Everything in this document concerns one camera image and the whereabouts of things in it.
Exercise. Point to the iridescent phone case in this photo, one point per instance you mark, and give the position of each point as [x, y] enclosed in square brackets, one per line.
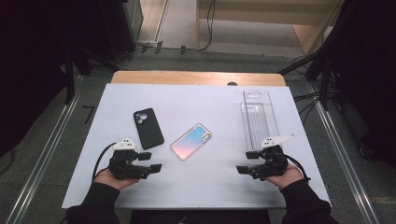
[190, 142]

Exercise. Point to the black metal stand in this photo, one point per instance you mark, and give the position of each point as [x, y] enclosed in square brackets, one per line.
[323, 71]
[70, 77]

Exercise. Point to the clear plastic tray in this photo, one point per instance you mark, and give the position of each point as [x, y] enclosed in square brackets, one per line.
[258, 121]

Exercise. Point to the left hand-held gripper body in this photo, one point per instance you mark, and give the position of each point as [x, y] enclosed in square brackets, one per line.
[124, 168]

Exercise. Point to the white board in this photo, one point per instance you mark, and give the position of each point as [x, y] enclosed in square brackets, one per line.
[199, 186]

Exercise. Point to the person's left hand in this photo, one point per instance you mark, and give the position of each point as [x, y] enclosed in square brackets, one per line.
[107, 179]

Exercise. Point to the person's right hand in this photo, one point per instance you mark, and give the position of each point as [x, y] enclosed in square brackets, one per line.
[288, 177]

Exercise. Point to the grey cabinet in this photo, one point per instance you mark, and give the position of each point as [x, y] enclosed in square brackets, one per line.
[132, 18]

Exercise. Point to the metal floor rail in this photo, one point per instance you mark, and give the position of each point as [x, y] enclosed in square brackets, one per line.
[43, 161]
[345, 161]

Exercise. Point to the light wooden cabinet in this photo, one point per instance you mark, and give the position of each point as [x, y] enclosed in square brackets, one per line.
[274, 12]

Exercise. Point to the black phone case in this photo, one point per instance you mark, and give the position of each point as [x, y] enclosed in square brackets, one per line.
[149, 129]

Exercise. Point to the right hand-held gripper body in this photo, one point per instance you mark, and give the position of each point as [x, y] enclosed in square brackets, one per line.
[274, 161]

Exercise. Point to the dark round table grommet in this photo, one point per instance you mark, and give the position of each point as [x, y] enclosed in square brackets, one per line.
[232, 83]

